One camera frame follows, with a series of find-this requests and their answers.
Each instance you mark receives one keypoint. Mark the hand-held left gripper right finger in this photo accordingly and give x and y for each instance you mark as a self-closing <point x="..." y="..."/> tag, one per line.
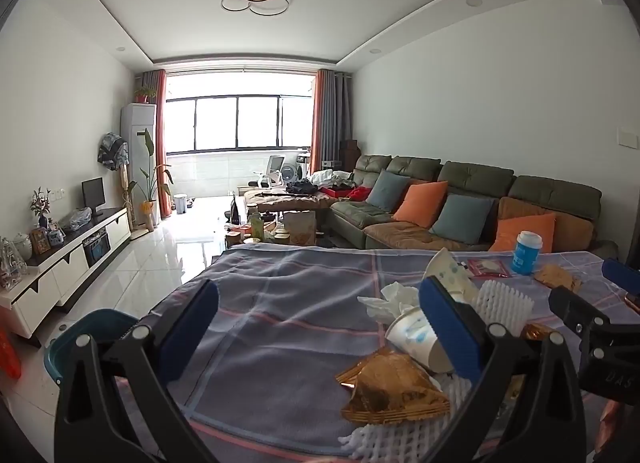
<point x="450" y="328"/>

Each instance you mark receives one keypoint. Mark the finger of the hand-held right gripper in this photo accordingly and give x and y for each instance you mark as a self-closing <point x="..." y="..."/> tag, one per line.
<point x="622" y="274"/>
<point x="570" y="305"/>

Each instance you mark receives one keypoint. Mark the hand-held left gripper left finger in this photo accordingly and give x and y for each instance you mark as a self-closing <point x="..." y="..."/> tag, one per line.
<point x="192" y="328"/>

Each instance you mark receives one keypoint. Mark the white paper cup blue print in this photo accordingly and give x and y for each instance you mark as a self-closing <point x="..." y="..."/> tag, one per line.
<point x="412" y="338"/>

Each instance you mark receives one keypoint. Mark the white foam fruit net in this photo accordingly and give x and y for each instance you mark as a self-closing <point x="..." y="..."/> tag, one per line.
<point x="500" y="300"/>
<point x="395" y="435"/>

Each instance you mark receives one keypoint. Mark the crushed white paper cup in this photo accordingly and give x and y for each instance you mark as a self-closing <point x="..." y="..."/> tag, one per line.
<point x="450" y="270"/>

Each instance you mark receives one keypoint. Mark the white tissue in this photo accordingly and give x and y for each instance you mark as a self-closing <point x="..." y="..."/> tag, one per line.
<point x="395" y="295"/>

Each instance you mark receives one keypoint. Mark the long gold foil wrapper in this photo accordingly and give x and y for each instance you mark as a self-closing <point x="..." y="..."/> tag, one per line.
<point x="395" y="388"/>

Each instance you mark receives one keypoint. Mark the teal plastic bin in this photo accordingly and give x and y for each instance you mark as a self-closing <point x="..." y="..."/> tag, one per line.
<point x="110" y="319"/>

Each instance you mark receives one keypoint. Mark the brown crinkled packet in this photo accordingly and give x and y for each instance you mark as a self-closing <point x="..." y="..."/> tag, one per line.
<point x="555" y="275"/>

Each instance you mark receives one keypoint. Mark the brown cushion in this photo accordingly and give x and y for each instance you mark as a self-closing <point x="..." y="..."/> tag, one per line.
<point x="575" y="233"/>

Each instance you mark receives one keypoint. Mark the blue cup white lid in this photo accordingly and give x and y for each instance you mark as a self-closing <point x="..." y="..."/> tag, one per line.
<point x="524" y="255"/>

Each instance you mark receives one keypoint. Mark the red snack packet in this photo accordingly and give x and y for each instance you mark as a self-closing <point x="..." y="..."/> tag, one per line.
<point x="487" y="268"/>

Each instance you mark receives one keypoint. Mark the orange cushion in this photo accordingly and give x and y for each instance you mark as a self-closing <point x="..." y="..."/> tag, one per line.
<point x="502" y="238"/>
<point x="420" y="200"/>

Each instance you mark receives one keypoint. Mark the brown sofa seat cover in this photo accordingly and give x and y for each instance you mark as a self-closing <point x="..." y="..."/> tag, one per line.
<point x="400" y="233"/>

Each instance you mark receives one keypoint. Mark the grey plaid tablecloth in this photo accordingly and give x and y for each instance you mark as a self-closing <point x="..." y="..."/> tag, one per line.
<point x="300" y="303"/>

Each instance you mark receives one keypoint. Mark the blue-grey cushion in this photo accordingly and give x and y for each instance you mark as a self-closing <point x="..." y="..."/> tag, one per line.
<point x="462" y="218"/>
<point x="387" y="190"/>

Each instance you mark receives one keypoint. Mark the green standing pouch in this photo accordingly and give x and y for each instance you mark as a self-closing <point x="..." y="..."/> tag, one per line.
<point x="256" y="225"/>

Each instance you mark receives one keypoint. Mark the white pedal bin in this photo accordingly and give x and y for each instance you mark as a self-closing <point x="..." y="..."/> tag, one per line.
<point x="180" y="204"/>

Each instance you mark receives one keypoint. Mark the group of wooden-lid jars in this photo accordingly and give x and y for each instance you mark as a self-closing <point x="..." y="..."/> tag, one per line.
<point x="280" y="235"/>

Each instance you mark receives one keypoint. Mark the tall plant yellow pot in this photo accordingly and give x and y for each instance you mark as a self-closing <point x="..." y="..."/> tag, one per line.
<point x="148" y="208"/>

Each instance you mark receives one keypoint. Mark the brown paper bag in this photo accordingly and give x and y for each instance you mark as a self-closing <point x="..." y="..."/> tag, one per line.
<point x="300" y="228"/>

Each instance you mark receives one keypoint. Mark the white black-topped TV cabinet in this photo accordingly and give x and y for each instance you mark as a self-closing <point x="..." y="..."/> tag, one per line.
<point x="50" y="273"/>

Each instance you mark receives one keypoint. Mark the green sofa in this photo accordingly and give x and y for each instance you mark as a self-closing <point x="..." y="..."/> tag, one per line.
<point x="475" y="175"/>

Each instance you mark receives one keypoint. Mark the dark glass coffee table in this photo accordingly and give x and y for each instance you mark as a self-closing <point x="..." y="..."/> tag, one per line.
<point x="322" y="240"/>

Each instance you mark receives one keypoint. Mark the brown upholstered ottoman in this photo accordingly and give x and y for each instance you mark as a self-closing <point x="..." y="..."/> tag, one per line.
<point x="290" y="203"/>

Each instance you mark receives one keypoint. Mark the clear plastic bag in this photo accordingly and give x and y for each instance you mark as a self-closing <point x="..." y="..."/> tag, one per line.
<point x="75" y="219"/>

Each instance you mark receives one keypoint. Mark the red cloth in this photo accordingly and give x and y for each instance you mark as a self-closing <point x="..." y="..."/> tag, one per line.
<point x="359" y="193"/>

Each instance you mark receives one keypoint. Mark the blue white porcelain jar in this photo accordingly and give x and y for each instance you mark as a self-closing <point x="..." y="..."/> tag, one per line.
<point x="56" y="236"/>

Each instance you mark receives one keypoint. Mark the black monitor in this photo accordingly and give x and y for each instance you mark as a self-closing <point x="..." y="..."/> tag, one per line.
<point x="93" y="193"/>

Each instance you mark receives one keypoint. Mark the black bag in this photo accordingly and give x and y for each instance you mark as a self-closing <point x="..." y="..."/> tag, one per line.
<point x="301" y="187"/>

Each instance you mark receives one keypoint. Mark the red flat box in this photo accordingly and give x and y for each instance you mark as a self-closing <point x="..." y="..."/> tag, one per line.
<point x="334" y="191"/>

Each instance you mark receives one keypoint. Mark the round floor fan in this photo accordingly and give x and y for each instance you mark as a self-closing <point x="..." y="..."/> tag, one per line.
<point x="288" y="174"/>

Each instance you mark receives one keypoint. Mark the white office chair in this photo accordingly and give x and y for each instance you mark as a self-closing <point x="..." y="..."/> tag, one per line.
<point x="275" y="165"/>

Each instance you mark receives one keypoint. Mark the blue vase with twigs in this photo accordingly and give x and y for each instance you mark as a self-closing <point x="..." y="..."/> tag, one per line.
<point x="43" y="221"/>

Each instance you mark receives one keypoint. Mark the orange plastic bag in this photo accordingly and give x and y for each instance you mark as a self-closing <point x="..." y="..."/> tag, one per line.
<point x="9" y="358"/>

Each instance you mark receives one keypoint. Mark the white ceramic jar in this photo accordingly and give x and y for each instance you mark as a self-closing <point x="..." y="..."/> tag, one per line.
<point x="22" y="247"/>

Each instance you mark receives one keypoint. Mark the glass ship ornament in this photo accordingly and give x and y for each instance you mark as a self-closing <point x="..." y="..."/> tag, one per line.
<point x="11" y="265"/>

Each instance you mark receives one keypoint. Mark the cloth-covered standing fan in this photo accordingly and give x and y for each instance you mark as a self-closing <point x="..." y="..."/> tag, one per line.
<point x="112" y="150"/>

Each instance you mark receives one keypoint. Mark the white clothes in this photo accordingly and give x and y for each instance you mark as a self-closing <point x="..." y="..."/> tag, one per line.
<point x="325" y="175"/>

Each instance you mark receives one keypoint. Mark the dark wooden cabinet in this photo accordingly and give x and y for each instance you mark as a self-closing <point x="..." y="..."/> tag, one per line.
<point x="350" y="153"/>

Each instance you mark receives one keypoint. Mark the white standing air conditioner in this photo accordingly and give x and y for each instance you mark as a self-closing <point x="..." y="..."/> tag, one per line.
<point x="137" y="133"/>

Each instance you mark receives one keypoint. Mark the large window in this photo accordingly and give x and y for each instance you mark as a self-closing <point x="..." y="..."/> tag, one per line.
<point x="225" y="123"/>

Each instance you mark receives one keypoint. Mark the orange grey curtain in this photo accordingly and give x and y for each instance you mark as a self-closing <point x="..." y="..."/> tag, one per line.
<point x="322" y="118"/>
<point x="160" y="118"/>

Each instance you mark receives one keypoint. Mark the small potted plant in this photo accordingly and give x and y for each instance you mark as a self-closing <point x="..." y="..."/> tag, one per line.
<point x="145" y="93"/>

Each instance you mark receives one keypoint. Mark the white wall switch plate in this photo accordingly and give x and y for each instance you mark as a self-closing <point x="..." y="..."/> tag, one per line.
<point x="627" y="137"/>

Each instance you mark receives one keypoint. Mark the wooden photo frame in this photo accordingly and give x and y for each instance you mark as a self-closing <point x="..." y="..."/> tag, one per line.
<point x="40" y="241"/>

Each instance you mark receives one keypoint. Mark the white wall socket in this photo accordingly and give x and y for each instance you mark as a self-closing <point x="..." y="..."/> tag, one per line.
<point x="59" y="193"/>

